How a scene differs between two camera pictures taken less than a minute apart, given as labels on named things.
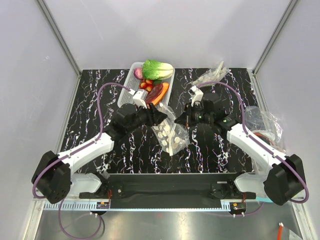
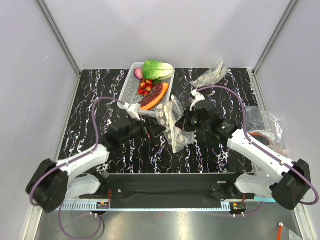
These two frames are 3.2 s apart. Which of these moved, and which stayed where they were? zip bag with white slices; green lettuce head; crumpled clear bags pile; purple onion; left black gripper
Moved: left black gripper; zip bag with white slices
Stayed: green lettuce head; purple onion; crumpled clear bags pile
